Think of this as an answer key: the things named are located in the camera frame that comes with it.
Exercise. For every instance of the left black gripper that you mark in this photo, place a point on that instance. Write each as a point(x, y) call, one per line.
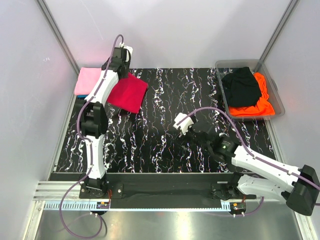
point(127, 64)

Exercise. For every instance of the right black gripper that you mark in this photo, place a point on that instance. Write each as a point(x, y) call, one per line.
point(185, 135)

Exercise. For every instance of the red t-shirt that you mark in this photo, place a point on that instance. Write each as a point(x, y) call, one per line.
point(128, 94)

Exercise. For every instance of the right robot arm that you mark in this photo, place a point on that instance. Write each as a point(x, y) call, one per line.
point(298, 188)

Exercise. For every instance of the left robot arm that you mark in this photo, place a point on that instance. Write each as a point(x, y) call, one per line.
point(92, 122)

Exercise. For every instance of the pink folded t-shirt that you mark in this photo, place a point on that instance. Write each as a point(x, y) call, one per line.
point(86, 81)

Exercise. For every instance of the blue folded t-shirt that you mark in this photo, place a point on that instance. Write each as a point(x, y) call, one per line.
point(81, 96)

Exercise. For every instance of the black t-shirt in bin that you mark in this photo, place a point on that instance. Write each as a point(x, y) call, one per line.
point(241, 88)

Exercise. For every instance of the black marbled table mat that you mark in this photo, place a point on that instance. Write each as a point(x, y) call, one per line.
point(147, 142)

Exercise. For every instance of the clear plastic bin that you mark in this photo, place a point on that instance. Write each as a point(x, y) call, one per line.
point(224, 67)

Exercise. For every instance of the orange t-shirt in bin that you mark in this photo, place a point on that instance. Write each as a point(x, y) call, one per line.
point(262, 108)

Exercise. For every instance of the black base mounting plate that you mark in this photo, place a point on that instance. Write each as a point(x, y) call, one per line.
point(144, 191)

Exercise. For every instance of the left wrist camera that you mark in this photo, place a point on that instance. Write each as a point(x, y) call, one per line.
point(123, 52)

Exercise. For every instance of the left aluminium frame post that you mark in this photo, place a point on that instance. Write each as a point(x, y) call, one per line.
point(57, 34)

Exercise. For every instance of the aluminium frame post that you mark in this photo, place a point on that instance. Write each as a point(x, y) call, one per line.
point(279, 28)
point(57, 34)

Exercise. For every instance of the aluminium front rail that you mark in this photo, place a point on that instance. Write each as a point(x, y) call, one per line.
point(62, 194)

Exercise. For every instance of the right aluminium frame post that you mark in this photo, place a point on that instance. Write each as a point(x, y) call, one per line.
point(279, 28)

